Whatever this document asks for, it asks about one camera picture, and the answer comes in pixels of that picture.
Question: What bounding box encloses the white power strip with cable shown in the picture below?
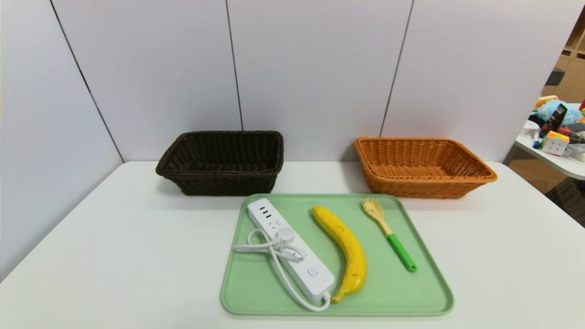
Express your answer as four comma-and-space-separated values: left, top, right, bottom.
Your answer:
233, 197, 336, 313

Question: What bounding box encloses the yellow banana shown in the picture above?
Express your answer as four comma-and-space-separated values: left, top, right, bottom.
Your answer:
312, 206, 368, 304

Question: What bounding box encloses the pasta spoon with green handle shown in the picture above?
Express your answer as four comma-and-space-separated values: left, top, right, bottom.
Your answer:
362, 197, 418, 273

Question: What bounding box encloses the dark brown wicker basket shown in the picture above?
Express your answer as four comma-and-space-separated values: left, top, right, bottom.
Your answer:
155, 131, 284, 196

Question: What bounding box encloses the orange wicker basket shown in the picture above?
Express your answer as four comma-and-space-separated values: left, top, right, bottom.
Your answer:
355, 137, 498, 199

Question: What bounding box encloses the light green plastic tray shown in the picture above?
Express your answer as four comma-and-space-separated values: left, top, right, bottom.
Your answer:
220, 193, 455, 317

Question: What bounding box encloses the colourful puzzle cube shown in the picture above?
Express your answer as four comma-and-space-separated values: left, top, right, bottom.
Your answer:
542, 131, 570, 157

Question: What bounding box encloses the blue plush toy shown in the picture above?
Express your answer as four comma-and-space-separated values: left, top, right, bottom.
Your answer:
537, 99, 584, 127

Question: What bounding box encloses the black upright box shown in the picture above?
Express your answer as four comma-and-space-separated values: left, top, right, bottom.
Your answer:
544, 104, 569, 134

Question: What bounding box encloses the white side table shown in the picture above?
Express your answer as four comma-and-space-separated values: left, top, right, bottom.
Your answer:
515, 130, 585, 180

